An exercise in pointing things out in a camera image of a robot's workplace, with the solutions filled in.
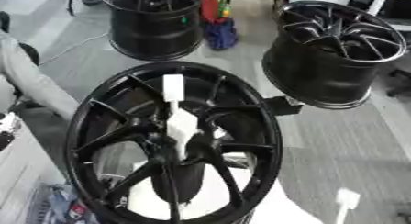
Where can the black metal bracket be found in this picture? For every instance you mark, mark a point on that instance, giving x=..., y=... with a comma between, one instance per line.
x=281, y=106

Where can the person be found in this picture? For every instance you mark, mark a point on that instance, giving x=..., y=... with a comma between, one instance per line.
x=32, y=77

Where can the blue bag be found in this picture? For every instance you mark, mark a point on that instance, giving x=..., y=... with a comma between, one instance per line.
x=220, y=33

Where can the white shelf unit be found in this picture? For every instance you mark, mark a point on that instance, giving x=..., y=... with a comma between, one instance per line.
x=393, y=7

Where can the red and green bottle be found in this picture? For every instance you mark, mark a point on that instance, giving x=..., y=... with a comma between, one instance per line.
x=209, y=5

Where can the blue and red packet pile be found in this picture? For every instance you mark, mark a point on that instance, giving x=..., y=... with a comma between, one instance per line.
x=67, y=207

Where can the black spoked wheel rim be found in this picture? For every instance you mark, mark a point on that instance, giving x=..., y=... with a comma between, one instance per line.
x=315, y=77

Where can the black chair base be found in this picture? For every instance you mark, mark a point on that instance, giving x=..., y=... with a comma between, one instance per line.
x=400, y=80

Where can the large black spoked wheel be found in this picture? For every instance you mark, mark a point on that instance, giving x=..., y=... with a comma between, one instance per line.
x=243, y=123

